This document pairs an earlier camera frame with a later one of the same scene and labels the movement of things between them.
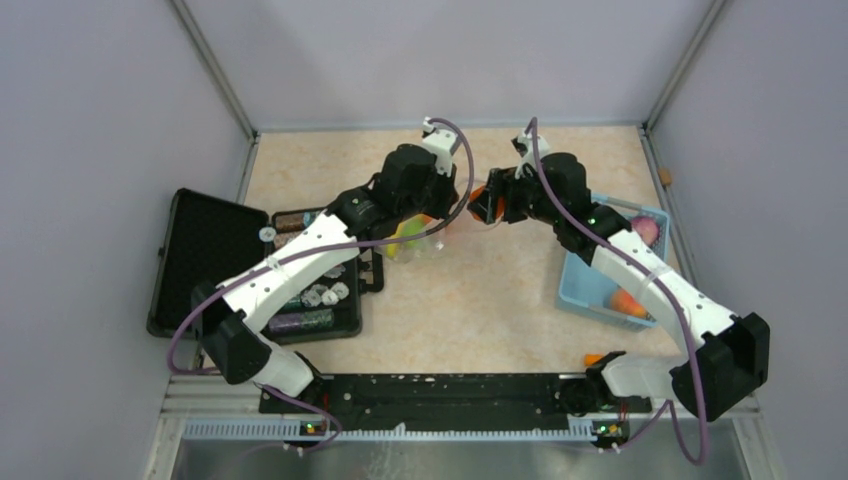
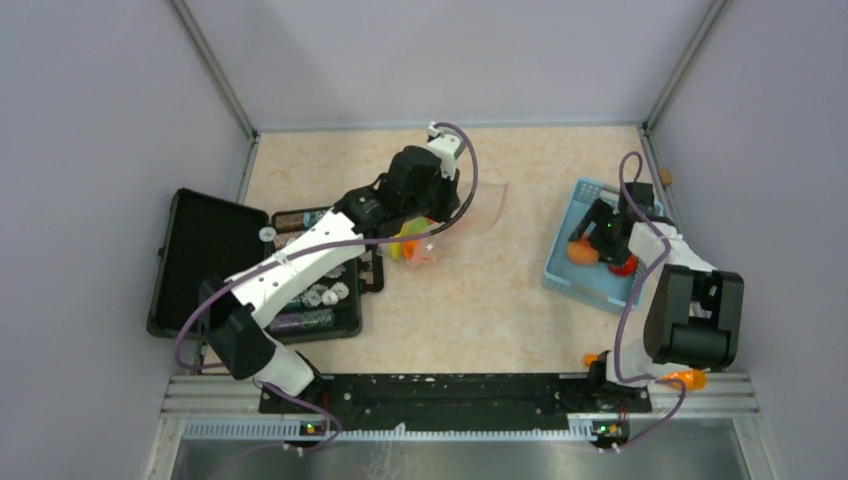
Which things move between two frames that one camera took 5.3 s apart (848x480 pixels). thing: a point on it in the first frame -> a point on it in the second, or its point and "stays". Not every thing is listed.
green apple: (412, 227) stays
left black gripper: (449, 192) stays
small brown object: (665, 176) stays
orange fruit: (473, 195) -> (408, 249)
